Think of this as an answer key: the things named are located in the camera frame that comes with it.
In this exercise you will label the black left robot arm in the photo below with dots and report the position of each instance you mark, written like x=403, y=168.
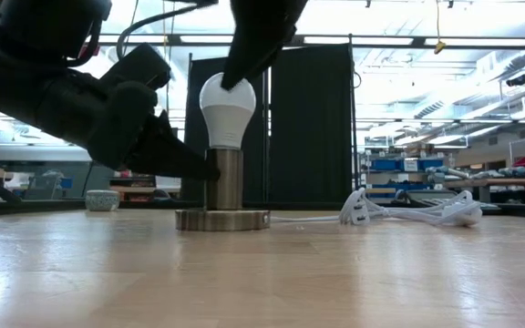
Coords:
x=39, y=27

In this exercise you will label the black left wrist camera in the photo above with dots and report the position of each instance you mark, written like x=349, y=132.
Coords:
x=137, y=68

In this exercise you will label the white lightbulb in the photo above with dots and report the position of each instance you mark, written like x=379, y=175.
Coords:
x=226, y=118

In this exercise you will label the black overhead fixture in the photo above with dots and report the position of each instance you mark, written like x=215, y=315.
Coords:
x=516, y=80

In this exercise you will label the blue storage bin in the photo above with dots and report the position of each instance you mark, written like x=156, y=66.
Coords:
x=431, y=163
x=384, y=164

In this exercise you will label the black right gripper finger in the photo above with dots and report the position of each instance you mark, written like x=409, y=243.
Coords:
x=258, y=36

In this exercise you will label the brass lamp socket base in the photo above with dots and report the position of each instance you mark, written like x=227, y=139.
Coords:
x=223, y=187

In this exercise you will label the wooden workbench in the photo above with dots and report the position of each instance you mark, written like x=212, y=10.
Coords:
x=499, y=183

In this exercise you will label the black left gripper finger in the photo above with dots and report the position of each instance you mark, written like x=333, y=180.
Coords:
x=167, y=159

